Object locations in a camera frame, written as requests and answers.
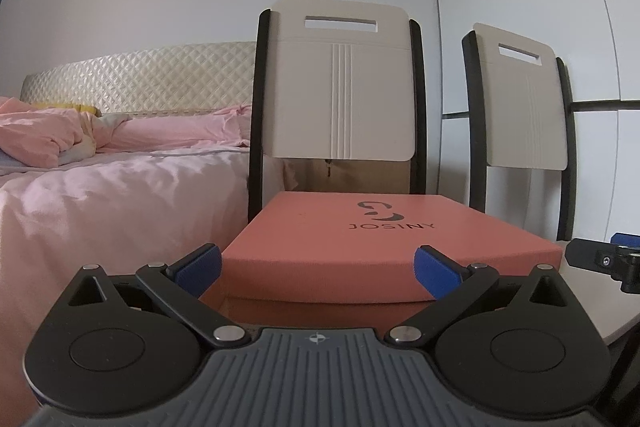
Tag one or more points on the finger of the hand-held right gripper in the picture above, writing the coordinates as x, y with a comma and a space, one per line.
595, 257
627, 239

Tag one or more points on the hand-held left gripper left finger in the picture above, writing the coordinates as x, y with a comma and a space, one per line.
200, 264

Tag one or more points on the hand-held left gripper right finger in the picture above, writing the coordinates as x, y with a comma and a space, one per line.
435, 267

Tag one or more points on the pink Josiny shoe box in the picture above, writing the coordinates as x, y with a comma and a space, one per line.
360, 237

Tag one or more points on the salmon cardboard box base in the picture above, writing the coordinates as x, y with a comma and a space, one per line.
300, 309

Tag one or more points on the white desk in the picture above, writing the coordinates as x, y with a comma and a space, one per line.
590, 307

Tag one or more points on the bed with pink sheet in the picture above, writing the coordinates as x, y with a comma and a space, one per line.
100, 227

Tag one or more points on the pink blanket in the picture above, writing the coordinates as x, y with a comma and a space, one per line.
75, 132

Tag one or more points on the quilted beige headboard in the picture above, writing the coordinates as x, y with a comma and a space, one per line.
150, 77

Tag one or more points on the yellow pillow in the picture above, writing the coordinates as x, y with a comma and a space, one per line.
75, 108

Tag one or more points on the beige chair with black frame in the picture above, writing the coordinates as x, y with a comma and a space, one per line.
525, 107
340, 87

